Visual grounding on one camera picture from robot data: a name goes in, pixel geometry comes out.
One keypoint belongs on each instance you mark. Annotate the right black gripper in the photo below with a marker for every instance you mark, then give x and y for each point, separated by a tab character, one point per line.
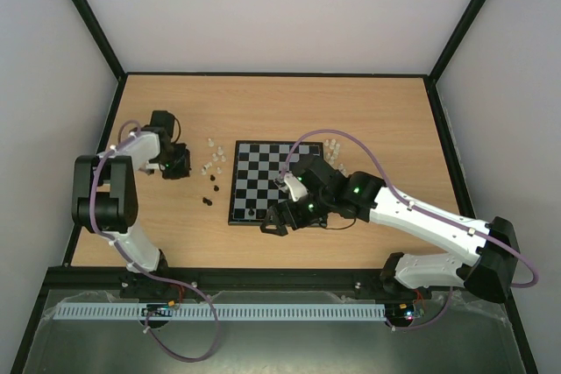
290	215

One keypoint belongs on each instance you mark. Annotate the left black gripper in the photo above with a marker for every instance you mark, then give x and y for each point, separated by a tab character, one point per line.
184	170

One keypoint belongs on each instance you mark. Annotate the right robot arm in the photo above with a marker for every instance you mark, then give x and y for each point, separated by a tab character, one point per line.
476	255

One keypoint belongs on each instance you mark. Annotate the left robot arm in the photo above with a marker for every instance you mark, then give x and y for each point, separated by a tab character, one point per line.
105	199

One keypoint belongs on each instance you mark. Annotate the black and silver chessboard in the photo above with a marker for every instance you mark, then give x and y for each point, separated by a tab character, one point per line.
256	166

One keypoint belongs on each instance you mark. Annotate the black aluminium frame rail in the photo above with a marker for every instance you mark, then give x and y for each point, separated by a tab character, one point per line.
361	284

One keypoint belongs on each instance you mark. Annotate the white slotted cable duct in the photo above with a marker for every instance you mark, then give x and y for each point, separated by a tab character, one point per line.
222	312

